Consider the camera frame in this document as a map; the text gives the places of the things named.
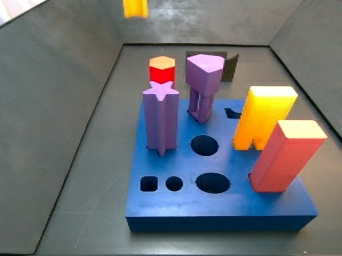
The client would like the purple pentagon block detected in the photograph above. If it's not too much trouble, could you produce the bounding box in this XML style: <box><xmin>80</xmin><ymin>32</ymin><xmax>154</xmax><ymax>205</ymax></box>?
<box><xmin>186</xmin><ymin>54</ymin><xmax>225</xmax><ymax>123</ymax></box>

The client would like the salmon rectangular block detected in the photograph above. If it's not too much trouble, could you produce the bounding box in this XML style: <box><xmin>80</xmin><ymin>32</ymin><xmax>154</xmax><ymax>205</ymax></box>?
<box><xmin>250</xmin><ymin>120</ymin><xmax>328</xmax><ymax>193</ymax></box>

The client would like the blue shape sorter board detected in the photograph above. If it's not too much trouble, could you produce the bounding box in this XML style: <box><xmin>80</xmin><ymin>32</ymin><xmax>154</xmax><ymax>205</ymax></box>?
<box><xmin>126</xmin><ymin>99</ymin><xmax>318</xmax><ymax>232</ymax></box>

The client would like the red hexagon block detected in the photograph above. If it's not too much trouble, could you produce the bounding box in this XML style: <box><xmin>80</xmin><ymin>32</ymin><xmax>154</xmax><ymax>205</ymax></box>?
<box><xmin>148</xmin><ymin>56</ymin><xmax>177</xmax><ymax>83</ymax></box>

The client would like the yellow arch block in board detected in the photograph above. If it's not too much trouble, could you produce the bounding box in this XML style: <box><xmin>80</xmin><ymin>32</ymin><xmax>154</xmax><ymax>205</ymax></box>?
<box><xmin>233</xmin><ymin>86</ymin><xmax>298</xmax><ymax>150</ymax></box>

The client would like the orange arch block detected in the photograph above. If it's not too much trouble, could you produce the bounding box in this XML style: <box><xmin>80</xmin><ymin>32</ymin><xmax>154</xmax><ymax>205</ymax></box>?
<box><xmin>123</xmin><ymin>0</ymin><xmax>148</xmax><ymax>18</ymax></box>

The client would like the purple star block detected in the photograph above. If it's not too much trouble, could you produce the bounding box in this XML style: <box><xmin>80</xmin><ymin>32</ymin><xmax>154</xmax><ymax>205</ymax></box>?
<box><xmin>143</xmin><ymin>81</ymin><xmax>179</xmax><ymax>156</ymax></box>

